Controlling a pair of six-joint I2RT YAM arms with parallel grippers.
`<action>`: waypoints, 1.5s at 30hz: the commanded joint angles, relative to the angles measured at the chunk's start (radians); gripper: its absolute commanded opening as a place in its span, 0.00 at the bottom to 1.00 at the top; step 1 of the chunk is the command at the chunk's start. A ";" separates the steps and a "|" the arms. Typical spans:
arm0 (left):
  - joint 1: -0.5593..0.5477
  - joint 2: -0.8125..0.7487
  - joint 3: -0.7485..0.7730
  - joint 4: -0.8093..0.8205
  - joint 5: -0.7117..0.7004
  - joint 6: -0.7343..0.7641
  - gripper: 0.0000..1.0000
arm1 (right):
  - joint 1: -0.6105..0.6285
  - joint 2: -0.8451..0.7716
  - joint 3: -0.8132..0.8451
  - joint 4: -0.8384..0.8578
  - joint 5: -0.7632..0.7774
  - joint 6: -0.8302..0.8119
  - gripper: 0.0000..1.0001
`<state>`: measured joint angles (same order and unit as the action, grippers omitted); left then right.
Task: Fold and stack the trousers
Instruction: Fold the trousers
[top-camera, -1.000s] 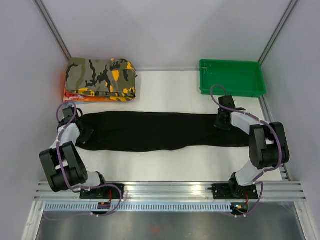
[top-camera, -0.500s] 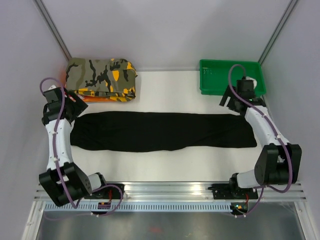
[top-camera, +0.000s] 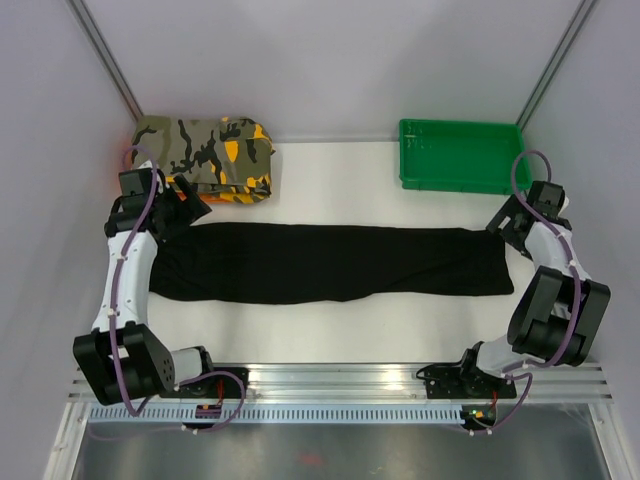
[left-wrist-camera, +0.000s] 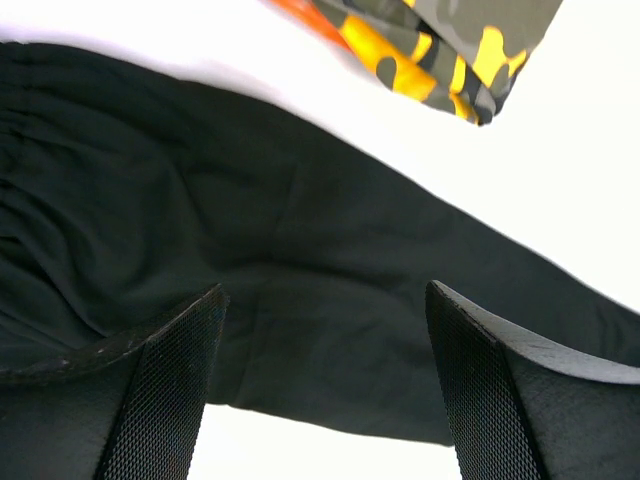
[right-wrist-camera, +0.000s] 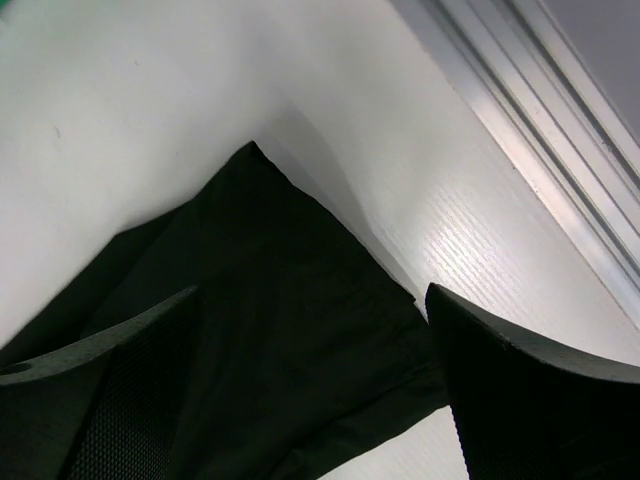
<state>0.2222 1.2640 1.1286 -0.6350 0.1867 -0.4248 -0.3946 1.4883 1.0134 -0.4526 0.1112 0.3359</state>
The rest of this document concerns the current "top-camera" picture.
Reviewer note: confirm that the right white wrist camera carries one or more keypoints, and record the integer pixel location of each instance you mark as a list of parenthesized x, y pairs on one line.
[(564, 205)]

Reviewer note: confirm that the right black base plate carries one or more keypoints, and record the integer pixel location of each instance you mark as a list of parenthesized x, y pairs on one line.
[(454, 383)]

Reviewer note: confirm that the camouflage folded trousers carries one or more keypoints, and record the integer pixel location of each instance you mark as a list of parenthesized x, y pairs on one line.
[(233, 153)]

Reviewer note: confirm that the white slotted cable duct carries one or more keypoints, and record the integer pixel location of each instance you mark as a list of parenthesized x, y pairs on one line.
[(254, 413)]

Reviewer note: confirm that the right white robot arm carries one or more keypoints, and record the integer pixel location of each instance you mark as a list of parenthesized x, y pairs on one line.
[(559, 314)]

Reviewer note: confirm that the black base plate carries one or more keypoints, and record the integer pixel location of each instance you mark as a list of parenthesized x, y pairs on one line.
[(221, 383), (454, 383)]

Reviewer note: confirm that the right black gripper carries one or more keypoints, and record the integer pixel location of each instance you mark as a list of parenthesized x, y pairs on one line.
[(510, 209)]

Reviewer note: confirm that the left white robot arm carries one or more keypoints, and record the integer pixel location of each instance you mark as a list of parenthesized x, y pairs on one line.
[(121, 358)]

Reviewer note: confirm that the black trousers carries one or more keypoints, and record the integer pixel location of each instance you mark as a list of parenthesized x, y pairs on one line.
[(280, 264)]

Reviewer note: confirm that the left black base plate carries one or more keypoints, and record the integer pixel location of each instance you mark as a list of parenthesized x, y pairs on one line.
[(221, 383)]

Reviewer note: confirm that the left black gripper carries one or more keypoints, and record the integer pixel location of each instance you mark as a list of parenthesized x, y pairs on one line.
[(190, 209)]

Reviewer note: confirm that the orange folded trousers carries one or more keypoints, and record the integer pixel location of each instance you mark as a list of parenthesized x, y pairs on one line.
[(210, 193)]

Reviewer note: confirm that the green plastic tray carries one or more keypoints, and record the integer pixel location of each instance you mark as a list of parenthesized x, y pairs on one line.
[(458, 156)]

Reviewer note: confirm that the aluminium mounting rail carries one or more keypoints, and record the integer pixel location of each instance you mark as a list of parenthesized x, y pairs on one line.
[(397, 383)]

